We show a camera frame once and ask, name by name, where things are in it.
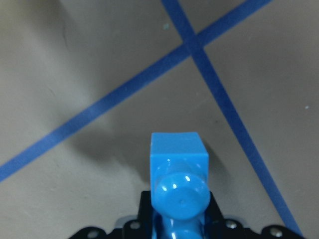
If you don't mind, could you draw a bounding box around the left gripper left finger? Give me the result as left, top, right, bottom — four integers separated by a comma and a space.
115, 191, 154, 239

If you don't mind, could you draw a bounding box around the blue three-stud block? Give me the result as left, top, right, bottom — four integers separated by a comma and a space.
150, 132, 211, 239

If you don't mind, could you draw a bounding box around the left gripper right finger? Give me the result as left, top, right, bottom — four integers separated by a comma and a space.
204, 192, 249, 239

